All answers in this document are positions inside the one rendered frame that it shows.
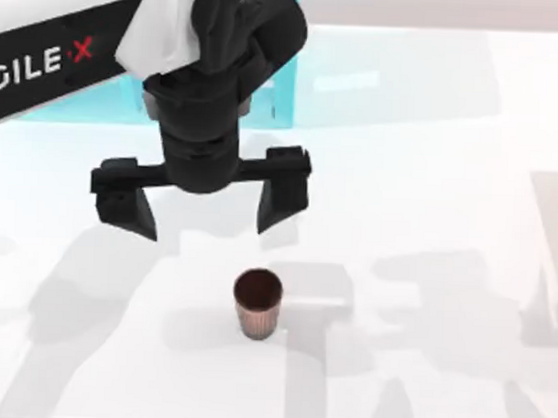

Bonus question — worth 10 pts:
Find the brown ribbed cup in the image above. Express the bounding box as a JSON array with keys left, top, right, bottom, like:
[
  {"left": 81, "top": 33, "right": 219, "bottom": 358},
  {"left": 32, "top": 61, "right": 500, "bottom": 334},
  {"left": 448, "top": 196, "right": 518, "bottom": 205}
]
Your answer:
[{"left": 230, "top": 266, "right": 285, "bottom": 343}]

